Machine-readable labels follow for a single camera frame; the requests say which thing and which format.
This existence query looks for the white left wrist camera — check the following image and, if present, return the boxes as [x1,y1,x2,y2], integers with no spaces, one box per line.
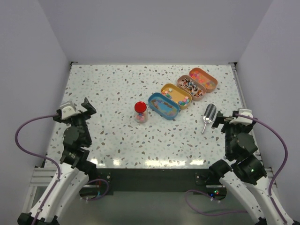
[59,101,77,120]

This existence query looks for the orange oval candy tray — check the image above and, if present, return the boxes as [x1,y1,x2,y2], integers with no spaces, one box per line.
[189,67,218,93]

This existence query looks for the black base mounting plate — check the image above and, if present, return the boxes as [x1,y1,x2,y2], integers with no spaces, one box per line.
[79,169,227,200]

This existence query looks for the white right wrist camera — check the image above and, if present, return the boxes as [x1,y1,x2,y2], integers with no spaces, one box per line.
[229,108,253,126]

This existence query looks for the pink oval lollipop tray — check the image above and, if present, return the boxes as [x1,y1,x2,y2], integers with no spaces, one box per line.
[177,75,207,101]

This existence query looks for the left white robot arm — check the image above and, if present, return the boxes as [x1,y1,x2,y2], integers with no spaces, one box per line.
[17,98,97,225]

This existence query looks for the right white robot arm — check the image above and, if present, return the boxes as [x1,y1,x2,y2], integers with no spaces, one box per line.
[209,109,299,225]

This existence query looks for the aluminium frame rail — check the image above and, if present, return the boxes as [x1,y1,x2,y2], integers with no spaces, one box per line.
[17,164,278,225]

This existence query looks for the clear glass jar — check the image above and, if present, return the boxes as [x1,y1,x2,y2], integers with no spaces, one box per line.
[135,108,148,123]

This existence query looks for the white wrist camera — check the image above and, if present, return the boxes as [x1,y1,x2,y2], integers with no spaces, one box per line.
[229,108,253,126]
[59,101,77,120]

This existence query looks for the blue oval candy tray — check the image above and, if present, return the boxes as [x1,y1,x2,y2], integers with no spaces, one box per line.
[148,92,180,120]

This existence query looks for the metal candy scoop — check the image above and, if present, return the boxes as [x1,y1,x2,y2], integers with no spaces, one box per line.
[202,104,217,134]

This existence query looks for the red jar lid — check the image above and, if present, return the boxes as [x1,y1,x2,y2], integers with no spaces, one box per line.
[134,101,147,113]

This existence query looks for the yellow oval candy tray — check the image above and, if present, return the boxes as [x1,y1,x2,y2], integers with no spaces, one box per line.
[161,83,192,109]

